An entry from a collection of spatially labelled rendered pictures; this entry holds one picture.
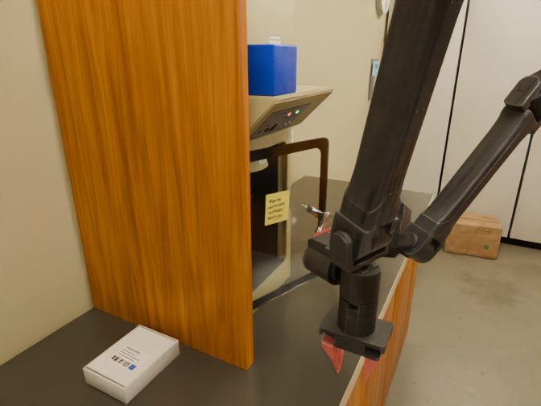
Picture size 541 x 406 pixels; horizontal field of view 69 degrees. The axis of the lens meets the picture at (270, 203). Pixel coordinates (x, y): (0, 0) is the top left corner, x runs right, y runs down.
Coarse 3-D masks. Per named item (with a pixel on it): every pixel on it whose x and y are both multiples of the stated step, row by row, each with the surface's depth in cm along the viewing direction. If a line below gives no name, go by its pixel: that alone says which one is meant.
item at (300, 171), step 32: (256, 160) 85; (288, 160) 92; (320, 160) 99; (256, 192) 87; (320, 192) 103; (256, 224) 90; (288, 224) 98; (256, 256) 93; (288, 256) 101; (256, 288) 96; (288, 288) 104
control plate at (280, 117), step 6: (294, 108) 84; (300, 108) 89; (270, 114) 76; (276, 114) 79; (282, 114) 82; (294, 114) 90; (270, 120) 79; (276, 120) 83; (282, 120) 86; (288, 120) 91; (264, 126) 80; (270, 126) 84; (276, 126) 88; (282, 126) 92; (264, 132) 85; (270, 132) 89; (252, 138) 82
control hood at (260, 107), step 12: (252, 96) 73; (264, 96) 73; (276, 96) 73; (288, 96) 76; (300, 96) 81; (312, 96) 87; (324, 96) 96; (252, 108) 74; (264, 108) 73; (276, 108) 75; (288, 108) 81; (312, 108) 98; (252, 120) 75; (264, 120) 76; (300, 120) 101; (252, 132) 78
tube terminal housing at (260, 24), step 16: (256, 0) 81; (272, 0) 87; (288, 0) 93; (256, 16) 82; (272, 16) 88; (288, 16) 94; (256, 32) 83; (272, 32) 89; (288, 32) 96; (288, 128) 105; (256, 144) 91; (272, 144) 98
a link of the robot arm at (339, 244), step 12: (312, 240) 62; (324, 240) 61; (336, 240) 53; (348, 240) 52; (312, 252) 62; (324, 252) 60; (336, 252) 53; (348, 252) 52; (372, 252) 57; (384, 252) 57; (312, 264) 62; (324, 264) 60; (336, 264) 55; (348, 264) 53; (360, 264) 54; (324, 276) 60
